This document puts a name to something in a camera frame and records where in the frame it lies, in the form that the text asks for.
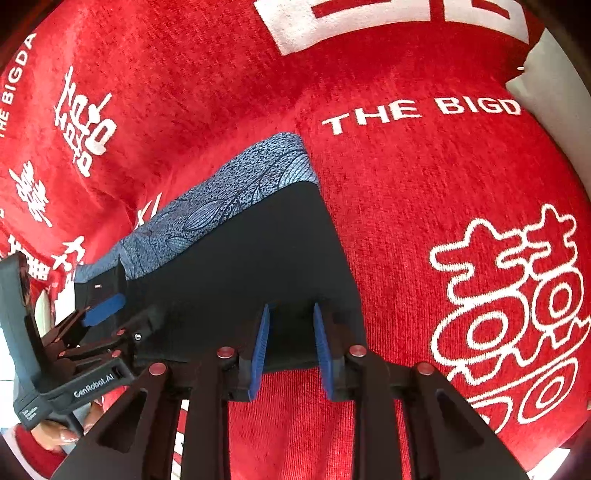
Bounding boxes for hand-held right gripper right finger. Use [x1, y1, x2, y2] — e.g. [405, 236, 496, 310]
[313, 302, 529, 480]

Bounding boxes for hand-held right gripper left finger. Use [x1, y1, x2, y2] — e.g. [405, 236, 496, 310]
[48, 302, 278, 480]

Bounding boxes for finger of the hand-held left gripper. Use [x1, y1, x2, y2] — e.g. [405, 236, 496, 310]
[60, 307, 166, 370]
[41, 262, 127, 344]

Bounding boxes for black pants with blue trim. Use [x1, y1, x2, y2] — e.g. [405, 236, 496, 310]
[74, 133, 368, 374]

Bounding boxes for person's left hand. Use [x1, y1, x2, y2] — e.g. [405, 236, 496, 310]
[33, 401, 103, 452]

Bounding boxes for red printed blanket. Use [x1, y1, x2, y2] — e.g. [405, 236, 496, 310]
[0, 0, 591, 480]

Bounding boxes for pale green pillow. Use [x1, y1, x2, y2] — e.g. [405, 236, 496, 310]
[505, 28, 583, 153]

